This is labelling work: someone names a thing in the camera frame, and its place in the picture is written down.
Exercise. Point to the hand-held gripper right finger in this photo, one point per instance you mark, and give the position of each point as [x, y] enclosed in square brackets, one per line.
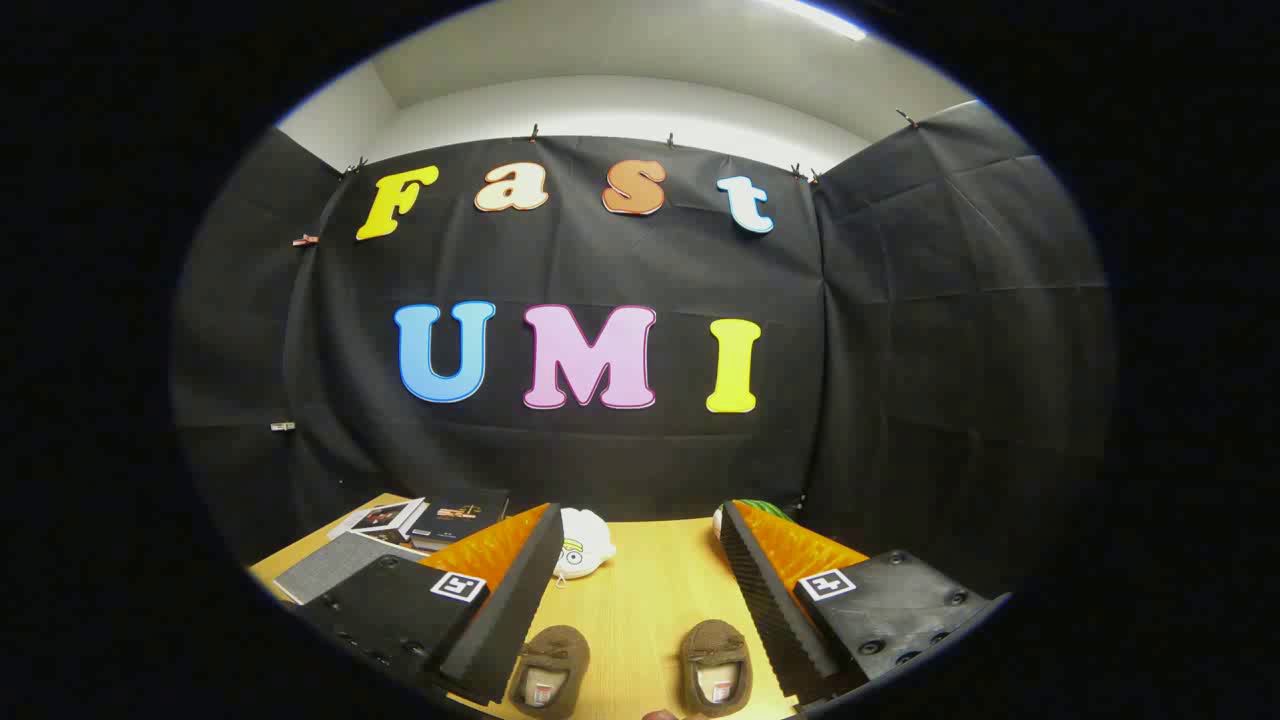
[775, 610]

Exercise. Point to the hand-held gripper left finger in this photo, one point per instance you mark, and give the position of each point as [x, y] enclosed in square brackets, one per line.
[510, 620]

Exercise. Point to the brown fuzzy shoe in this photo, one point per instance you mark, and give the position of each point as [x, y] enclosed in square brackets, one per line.
[715, 640]
[560, 645]

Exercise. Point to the grey fabric storage box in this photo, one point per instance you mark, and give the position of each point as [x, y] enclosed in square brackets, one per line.
[340, 565]

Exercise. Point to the watermelon slice plush toy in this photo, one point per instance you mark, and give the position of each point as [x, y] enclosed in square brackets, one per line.
[765, 508]

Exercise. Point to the dark blue book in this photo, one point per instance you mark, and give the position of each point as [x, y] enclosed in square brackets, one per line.
[465, 515]

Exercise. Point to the white plush toy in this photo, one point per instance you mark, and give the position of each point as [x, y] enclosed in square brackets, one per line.
[590, 535]

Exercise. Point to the white book with photo cover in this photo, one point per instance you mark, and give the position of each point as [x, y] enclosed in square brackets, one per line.
[385, 517]

